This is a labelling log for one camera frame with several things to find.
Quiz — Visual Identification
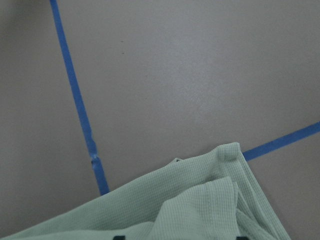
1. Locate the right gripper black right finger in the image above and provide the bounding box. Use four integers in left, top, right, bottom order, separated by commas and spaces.
236, 236, 248, 240

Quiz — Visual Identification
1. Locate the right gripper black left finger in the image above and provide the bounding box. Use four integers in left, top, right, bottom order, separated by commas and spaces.
112, 235, 126, 240

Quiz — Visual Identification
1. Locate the olive green long-sleeve shirt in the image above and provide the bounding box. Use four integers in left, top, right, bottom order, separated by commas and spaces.
8, 142, 290, 240

